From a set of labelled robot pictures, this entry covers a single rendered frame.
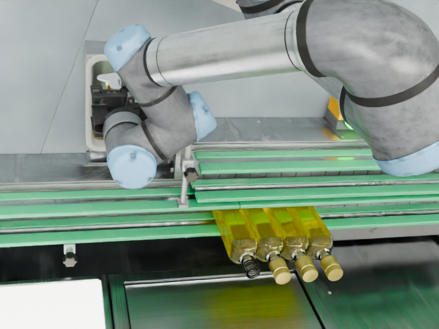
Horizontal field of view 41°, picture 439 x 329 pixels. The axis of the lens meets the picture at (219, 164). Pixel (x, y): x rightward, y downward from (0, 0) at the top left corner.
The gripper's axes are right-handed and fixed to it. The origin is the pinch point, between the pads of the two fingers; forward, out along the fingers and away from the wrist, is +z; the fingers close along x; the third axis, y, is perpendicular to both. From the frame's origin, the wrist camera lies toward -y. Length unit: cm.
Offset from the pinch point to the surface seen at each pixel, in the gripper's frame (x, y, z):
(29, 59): -2.2, 18.5, 7.7
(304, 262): 26, -34, -32
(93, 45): -6.6, 5.4, 4.7
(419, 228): 41, -81, -7
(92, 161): 20.5, 6.2, 2.3
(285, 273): 26, -29, -34
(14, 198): 22.3, 22.9, -7.8
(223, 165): 13.8, -20.5, -12.7
